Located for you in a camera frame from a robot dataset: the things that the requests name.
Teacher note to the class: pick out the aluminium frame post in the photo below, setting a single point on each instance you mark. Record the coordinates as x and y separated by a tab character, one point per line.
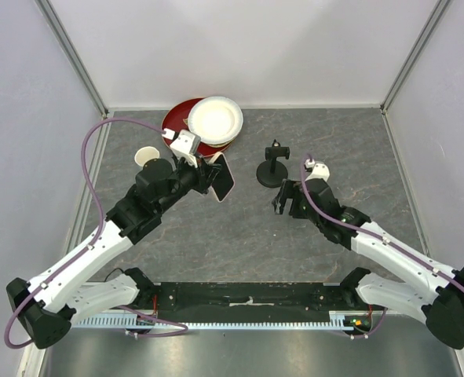
58	29
431	24

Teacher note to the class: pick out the pink smartphone black screen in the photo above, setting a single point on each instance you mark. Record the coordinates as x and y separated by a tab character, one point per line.
224	181

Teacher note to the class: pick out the white paper plate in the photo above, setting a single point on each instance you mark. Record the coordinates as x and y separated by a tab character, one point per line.
216	120

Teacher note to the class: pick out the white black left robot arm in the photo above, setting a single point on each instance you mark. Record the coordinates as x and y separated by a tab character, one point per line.
157	187

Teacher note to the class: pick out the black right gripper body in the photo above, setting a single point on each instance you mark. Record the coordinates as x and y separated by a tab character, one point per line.
290	189

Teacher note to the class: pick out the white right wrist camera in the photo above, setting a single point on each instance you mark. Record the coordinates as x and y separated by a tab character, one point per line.
316	170

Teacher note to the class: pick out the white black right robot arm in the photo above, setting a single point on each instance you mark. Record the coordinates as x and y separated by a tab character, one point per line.
428	291

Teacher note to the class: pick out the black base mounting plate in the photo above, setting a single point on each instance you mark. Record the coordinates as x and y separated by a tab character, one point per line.
228	301

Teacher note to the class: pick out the red round tray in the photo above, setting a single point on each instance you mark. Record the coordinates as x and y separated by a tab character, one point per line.
176	119

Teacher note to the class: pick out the black phone stand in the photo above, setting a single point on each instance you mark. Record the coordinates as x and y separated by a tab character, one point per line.
271	172

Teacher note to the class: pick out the aluminium frame post right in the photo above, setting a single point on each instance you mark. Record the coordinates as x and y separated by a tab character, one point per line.
431	24

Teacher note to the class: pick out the aluminium frame post left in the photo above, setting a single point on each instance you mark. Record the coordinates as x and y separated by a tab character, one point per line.
58	29

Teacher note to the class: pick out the patterned plate under white plate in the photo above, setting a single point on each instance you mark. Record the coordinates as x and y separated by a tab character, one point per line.
226	140

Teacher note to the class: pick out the blue white paper cup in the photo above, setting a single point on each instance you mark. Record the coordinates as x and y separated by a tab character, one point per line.
145	154

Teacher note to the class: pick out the aluminium front rail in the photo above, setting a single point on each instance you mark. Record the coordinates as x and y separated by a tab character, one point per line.
396	312

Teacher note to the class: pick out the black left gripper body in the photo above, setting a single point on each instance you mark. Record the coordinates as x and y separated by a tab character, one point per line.
198	177

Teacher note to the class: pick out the light blue cable duct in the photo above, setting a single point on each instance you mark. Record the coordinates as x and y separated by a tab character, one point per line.
126	321

